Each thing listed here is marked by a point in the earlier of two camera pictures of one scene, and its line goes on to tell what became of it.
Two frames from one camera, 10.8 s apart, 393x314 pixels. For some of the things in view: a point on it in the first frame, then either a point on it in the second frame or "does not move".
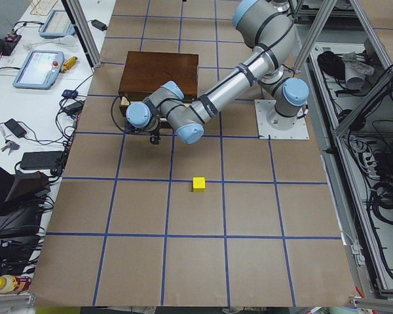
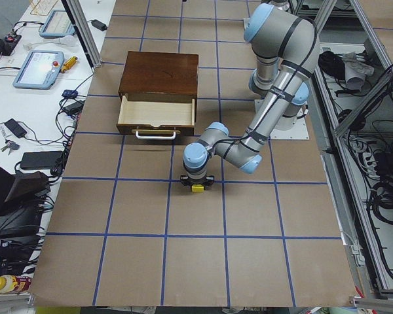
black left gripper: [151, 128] to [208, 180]
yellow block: [199, 184] does not move
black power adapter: [40, 159] does not move
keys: [11, 146] does not move
